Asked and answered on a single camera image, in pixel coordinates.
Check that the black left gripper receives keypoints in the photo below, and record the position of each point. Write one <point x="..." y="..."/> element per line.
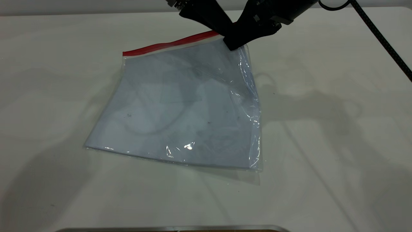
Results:
<point x="193" y="2"/>

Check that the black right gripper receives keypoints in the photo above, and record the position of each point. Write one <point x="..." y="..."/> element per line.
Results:
<point x="276" y="9"/>

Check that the transparent zip bag red strip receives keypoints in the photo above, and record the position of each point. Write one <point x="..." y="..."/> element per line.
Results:
<point x="180" y="109"/>

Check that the metal edge bar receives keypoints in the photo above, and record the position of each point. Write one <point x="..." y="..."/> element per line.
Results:
<point x="161" y="229"/>

